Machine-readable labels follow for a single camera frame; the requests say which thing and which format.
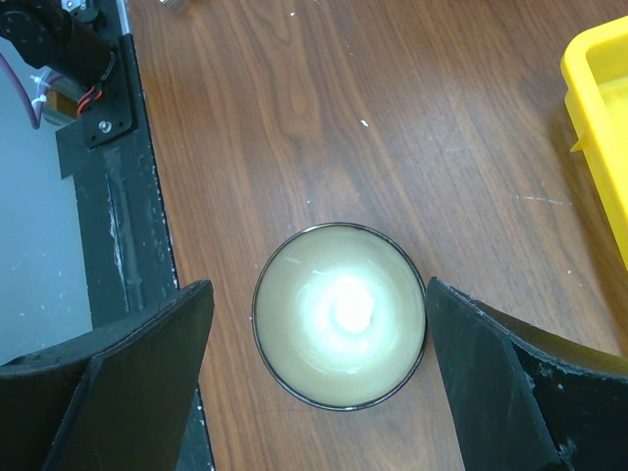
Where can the beige black rimmed bowl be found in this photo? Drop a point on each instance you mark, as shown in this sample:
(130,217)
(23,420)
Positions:
(339,318)

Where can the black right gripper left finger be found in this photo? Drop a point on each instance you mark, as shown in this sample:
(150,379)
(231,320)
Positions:
(116,398)

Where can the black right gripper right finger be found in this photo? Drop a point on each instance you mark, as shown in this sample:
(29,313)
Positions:
(522,398)

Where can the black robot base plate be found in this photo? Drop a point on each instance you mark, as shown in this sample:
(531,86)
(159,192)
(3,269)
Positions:
(84,234)

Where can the yellow plastic tray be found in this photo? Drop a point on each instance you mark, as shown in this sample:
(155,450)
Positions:
(594,68)

